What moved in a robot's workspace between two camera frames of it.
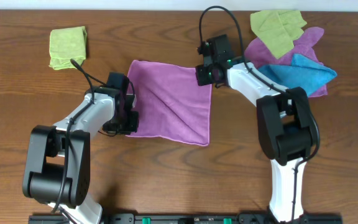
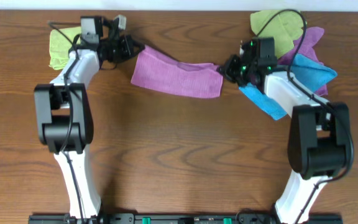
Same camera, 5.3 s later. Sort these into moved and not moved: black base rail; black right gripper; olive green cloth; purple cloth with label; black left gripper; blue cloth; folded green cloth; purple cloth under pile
Moved: purple cloth with label; black left gripper; black right gripper
Not moved: black base rail; blue cloth; purple cloth under pile; olive green cloth; folded green cloth
